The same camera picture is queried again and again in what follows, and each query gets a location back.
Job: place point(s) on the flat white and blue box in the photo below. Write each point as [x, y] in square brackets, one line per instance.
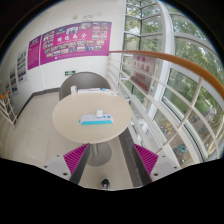
[109, 91]

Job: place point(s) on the white photo wall poster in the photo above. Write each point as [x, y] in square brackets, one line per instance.
[13, 81]
[22, 65]

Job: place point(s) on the white stair railing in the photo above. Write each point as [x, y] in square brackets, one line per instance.
[7, 110]

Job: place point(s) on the white and blue power strip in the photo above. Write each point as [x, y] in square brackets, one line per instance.
[91, 119]

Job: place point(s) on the large magenta wall poster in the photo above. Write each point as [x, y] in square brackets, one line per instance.
[76, 43]

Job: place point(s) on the green exit sign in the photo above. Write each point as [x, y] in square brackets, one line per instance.
[70, 72]

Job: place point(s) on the grey round-backed chair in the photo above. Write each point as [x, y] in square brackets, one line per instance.
[83, 80]

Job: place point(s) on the small white charger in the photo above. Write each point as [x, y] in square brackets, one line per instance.
[99, 113]

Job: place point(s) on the white railing with orange handrail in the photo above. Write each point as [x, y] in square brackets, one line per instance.
[173, 60]

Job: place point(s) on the grey round table pedestal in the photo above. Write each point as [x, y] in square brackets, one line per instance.
[100, 155]

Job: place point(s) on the small white upright box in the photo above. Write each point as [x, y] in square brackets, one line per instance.
[73, 90]

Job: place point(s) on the flat white booklet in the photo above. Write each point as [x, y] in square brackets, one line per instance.
[89, 90]

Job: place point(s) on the red and white warning sign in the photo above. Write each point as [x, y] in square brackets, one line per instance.
[143, 71]

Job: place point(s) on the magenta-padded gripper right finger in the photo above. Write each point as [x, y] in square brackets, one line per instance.
[148, 159]

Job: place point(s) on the narrow magenta wall poster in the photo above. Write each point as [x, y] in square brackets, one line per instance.
[34, 53]

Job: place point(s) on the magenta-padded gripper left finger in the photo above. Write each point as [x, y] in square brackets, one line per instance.
[75, 158]

